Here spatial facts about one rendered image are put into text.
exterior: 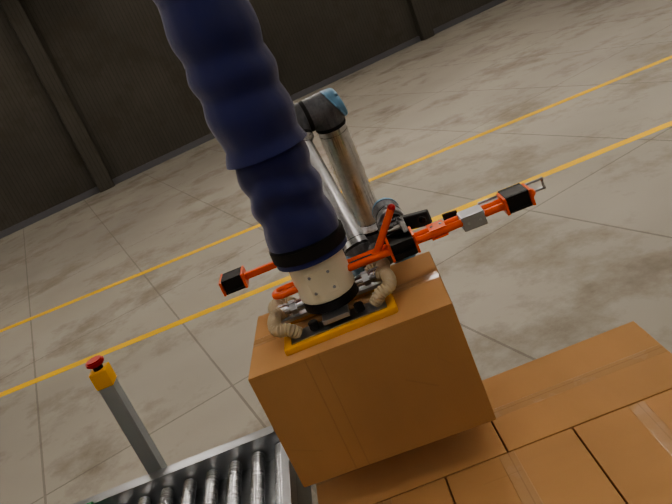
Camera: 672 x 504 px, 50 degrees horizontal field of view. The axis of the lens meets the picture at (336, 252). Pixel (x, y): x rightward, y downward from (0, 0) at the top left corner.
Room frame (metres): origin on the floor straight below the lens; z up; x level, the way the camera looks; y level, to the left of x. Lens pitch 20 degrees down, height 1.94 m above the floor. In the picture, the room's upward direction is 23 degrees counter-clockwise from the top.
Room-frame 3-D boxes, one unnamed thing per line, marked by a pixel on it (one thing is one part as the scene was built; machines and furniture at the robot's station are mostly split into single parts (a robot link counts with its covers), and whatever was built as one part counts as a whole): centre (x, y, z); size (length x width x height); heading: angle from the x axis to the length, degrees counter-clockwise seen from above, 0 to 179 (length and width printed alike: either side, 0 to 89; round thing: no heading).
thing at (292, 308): (1.95, 0.06, 1.13); 0.34 x 0.25 x 0.06; 86
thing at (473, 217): (1.92, -0.40, 1.20); 0.07 x 0.07 x 0.04; 86
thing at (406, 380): (1.95, 0.04, 0.87); 0.60 x 0.40 x 0.40; 84
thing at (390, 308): (1.85, 0.07, 1.09); 0.34 x 0.10 x 0.05; 86
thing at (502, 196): (1.90, -0.53, 1.20); 0.08 x 0.07 x 0.05; 86
